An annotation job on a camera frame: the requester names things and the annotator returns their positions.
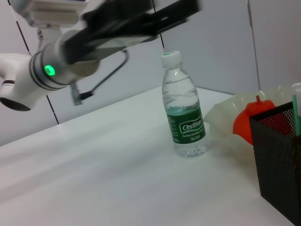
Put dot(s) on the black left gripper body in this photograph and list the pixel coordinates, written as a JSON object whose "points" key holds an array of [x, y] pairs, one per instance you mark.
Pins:
{"points": [[108, 35]]}

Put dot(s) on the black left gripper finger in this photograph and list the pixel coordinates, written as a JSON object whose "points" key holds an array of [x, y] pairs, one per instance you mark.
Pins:
{"points": [[174, 16]]}

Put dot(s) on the clear water bottle green label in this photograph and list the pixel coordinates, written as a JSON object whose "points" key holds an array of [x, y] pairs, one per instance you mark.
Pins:
{"points": [[183, 106]]}

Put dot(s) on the mint green pen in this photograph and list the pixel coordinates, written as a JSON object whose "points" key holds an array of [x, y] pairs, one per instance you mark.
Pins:
{"points": [[297, 113]]}

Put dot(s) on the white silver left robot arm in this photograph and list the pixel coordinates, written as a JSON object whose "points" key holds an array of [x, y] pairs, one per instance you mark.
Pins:
{"points": [[28, 77]]}

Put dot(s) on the translucent glass fruit bowl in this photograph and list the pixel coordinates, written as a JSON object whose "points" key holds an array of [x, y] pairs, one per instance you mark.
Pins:
{"points": [[223, 117]]}

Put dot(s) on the orange fruit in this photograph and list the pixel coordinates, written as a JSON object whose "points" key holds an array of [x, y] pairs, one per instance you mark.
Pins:
{"points": [[244, 124]]}

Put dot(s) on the black mesh pen holder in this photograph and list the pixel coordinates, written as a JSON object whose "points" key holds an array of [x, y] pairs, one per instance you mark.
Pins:
{"points": [[277, 160]]}

